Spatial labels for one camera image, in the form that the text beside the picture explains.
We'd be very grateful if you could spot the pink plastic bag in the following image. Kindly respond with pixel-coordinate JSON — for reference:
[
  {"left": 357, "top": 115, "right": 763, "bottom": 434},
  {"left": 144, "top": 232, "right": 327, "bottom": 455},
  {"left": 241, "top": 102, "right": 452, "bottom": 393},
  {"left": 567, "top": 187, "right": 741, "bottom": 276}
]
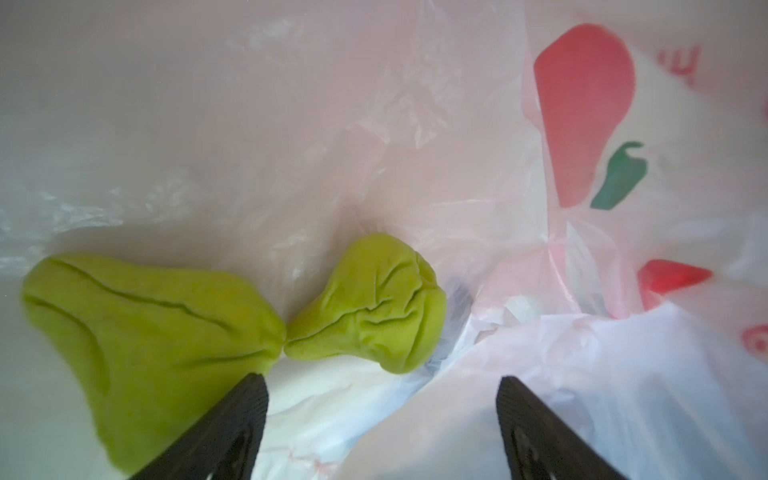
[{"left": 1, "top": 1, "right": 767, "bottom": 479}]

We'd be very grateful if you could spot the green pear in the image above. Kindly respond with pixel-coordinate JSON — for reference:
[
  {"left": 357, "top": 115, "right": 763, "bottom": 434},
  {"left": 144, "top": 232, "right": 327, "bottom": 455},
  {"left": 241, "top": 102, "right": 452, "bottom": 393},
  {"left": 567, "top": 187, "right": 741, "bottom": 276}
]
[{"left": 21, "top": 254, "right": 286, "bottom": 475}]

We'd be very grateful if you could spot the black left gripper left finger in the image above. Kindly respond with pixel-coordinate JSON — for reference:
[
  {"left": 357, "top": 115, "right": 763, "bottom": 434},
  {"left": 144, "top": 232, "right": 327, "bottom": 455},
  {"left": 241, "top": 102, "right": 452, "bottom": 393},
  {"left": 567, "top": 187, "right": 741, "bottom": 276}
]
[{"left": 132, "top": 373, "right": 269, "bottom": 480}]

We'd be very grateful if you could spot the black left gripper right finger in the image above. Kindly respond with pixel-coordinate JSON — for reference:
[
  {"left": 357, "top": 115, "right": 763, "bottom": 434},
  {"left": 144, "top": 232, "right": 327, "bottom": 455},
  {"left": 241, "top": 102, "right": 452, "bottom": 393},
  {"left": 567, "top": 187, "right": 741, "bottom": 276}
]
[{"left": 496, "top": 376, "right": 624, "bottom": 480}]

